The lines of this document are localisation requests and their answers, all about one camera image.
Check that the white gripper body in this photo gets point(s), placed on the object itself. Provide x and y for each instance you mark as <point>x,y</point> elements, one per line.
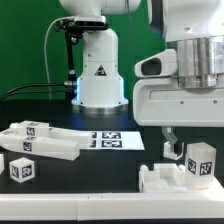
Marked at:
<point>160,102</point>

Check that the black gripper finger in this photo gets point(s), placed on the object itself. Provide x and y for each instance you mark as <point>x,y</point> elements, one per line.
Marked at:
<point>171,138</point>

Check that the white chair seat part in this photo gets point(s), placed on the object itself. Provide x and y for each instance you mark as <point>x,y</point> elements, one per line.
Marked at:
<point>172,178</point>

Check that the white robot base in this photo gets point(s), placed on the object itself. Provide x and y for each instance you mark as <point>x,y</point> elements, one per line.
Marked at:
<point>100,88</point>

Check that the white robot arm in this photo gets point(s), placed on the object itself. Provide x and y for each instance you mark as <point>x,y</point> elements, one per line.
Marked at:
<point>182,86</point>

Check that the long white chair back part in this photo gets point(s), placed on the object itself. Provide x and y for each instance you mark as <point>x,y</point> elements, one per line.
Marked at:
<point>41,146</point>

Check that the white tagged chair part rear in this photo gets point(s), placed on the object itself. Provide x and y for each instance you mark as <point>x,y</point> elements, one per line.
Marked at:
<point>41,129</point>

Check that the small white tagged cube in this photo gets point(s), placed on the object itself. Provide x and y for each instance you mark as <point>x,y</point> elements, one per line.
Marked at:
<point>167,153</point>

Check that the paper sheet with tags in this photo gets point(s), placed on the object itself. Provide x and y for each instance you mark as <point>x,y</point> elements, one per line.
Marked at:
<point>116,140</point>

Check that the white tagged cube left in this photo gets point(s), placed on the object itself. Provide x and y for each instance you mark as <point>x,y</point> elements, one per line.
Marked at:
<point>22,170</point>

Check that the white part at left edge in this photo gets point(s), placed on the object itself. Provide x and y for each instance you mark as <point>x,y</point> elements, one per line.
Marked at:
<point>1,163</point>

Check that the white L-shaped fence frame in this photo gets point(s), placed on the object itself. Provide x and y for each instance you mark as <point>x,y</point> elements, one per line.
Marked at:
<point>207,203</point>

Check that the black camera on stand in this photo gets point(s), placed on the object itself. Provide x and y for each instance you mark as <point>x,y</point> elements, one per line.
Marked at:
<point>74,28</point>

